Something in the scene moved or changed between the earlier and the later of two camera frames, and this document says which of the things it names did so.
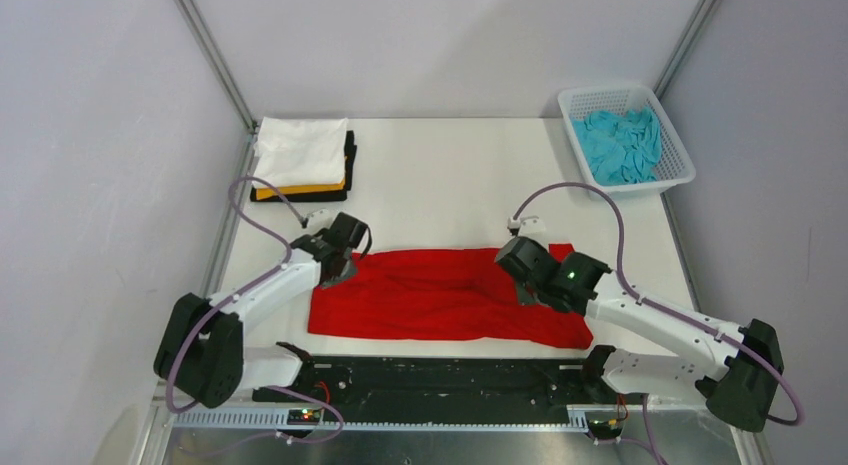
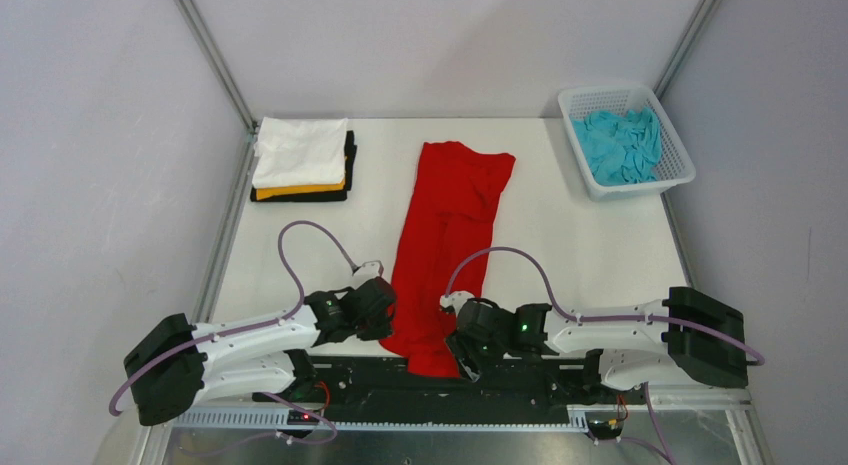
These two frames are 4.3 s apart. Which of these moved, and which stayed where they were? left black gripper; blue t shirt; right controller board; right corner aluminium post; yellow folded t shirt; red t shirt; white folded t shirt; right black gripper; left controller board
Moved: red t shirt; right black gripper; left black gripper
Stayed: left controller board; blue t shirt; right controller board; right corner aluminium post; white folded t shirt; yellow folded t shirt
